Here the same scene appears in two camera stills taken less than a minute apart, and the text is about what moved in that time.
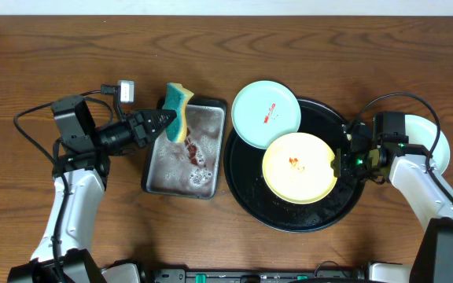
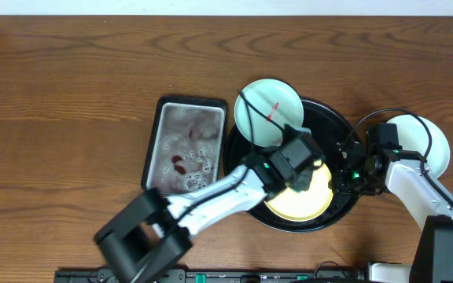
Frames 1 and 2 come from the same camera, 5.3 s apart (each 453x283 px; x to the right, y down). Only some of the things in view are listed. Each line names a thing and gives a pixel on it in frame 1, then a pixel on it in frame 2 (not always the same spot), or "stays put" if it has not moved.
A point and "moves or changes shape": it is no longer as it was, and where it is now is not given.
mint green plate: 422,132 stays put
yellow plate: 297,167 moves or changes shape
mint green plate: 263,112 stays put
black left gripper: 137,127 -> 308,179
